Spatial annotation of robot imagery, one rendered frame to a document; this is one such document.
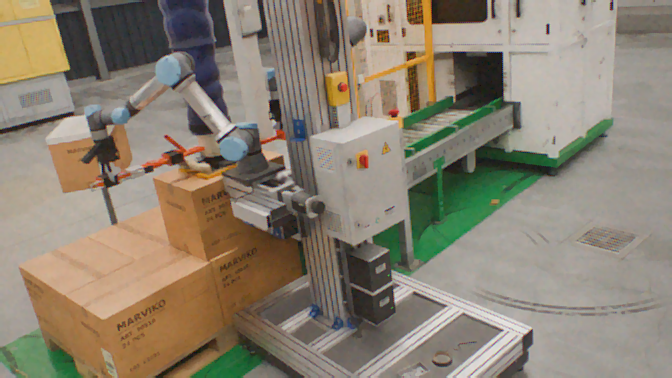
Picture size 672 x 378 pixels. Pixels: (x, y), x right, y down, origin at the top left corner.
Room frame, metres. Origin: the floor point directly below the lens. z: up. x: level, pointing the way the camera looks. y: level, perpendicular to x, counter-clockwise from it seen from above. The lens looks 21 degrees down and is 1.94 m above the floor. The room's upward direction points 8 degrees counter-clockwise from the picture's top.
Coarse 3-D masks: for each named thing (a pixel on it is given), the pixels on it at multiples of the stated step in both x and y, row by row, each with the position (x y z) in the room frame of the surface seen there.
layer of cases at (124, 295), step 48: (96, 240) 3.26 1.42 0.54; (144, 240) 3.16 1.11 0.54; (288, 240) 3.14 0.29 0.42; (48, 288) 2.78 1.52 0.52; (96, 288) 2.66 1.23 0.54; (144, 288) 2.59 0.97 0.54; (192, 288) 2.68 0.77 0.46; (240, 288) 2.87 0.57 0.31; (96, 336) 2.46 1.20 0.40; (144, 336) 2.47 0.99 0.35; (192, 336) 2.63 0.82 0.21
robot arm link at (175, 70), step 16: (160, 64) 2.57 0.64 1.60; (176, 64) 2.56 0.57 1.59; (160, 80) 2.57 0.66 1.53; (176, 80) 2.55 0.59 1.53; (192, 80) 2.60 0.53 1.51; (192, 96) 2.57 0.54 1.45; (208, 112) 2.55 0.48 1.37; (224, 128) 2.54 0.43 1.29; (224, 144) 2.51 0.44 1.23; (240, 144) 2.50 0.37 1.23
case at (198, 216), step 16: (272, 160) 3.11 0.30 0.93; (160, 176) 3.07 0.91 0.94; (176, 176) 3.04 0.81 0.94; (192, 176) 3.00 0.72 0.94; (160, 192) 3.03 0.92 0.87; (176, 192) 2.89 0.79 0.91; (192, 192) 2.78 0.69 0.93; (208, 192) 2.84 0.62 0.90; (224, 192) 2.90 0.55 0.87; (176, 208) 2.92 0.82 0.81; (192, 208) 2.79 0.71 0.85; (208, 208) 2.83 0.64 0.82; (224, 208) 2.88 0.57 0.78; (176, 224) 2.96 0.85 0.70; (192, 224) 2.82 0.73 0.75; (208, 224) 2.81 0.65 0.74; (224, 224) 2.87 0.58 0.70; (240, 224) 2.93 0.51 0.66; (176, 240) 3.00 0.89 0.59; (192, 240) 2.85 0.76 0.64; (208, 240) 2.80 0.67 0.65; (224, 240) 2.86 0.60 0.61; (240, 240) 2.92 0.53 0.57; (208, 256) 2.79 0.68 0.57
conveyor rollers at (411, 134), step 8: (440, 112) 5.00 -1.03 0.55; (448, 112) 5.00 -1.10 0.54; (456, 112) 4.97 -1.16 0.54; (464, 112) 4.92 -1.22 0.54; (424, 120) 4.88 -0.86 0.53; (432, 120) 4.82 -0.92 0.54; (440, 120) 4.78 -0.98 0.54; (448, 120) 4.73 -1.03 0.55; (408, 128) 4.68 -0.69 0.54; (416, 128) 4.63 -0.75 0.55; (424, 128) 4.60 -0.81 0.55; (432, 128) 4.62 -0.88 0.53; (408, 136) 4.47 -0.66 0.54; (416, 136) 4.42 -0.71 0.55; (408, 144) 4.26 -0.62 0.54
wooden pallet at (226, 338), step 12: (48, 336) 2.99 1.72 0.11; (216, 336) 2.72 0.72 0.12; (228, 336) 2.77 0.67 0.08; (192, 348) 2.62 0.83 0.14; (216, 348) 2.73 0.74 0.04; (228, 348) 2.76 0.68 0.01; (84, 360) 2.66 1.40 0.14; (192, 360) 2.69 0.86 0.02; (204, 360) 2.67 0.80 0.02; (84, 372) 2.69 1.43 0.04; (96, 372) 2.57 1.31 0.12; (156, 372) 2.47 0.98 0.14; (180, 372) 2.60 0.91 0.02; (192, 372) 2.60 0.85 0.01
